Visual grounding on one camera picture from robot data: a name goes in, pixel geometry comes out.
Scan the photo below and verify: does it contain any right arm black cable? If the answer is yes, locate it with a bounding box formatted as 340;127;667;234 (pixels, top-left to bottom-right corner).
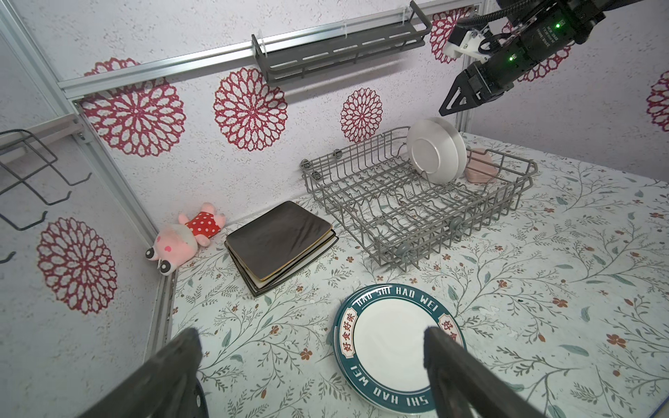
457;0;545;32

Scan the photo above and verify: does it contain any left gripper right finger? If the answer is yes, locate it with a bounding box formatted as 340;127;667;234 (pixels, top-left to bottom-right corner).
423;327;542;417

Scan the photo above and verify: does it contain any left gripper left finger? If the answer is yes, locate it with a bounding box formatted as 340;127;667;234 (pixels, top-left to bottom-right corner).
81;327;202;417

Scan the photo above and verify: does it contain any grey wire dish rack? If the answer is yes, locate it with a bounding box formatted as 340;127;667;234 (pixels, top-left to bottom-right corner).
300;127;538;271

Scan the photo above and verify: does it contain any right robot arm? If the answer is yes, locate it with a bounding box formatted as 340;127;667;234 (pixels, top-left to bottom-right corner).
439;1;632;116

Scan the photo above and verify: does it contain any grey wall shelf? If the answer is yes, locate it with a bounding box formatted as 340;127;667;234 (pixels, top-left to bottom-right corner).
251;2;432;86

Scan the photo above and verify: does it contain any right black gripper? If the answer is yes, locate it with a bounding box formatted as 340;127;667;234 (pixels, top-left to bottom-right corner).
438;10;576;117

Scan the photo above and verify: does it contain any pink pig plush toy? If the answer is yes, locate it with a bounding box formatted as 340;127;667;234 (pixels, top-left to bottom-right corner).
145;203;226;276

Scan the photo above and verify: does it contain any white round plate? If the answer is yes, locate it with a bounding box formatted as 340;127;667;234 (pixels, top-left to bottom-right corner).
407;118;467;185
333;284;467;416
332;326;345;369

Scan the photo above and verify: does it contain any pink sponge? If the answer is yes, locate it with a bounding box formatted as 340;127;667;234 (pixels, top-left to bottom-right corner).
464;148;499;185

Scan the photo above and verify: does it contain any black wire wall basket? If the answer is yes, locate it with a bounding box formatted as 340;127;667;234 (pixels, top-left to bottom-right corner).
0;128;93;265

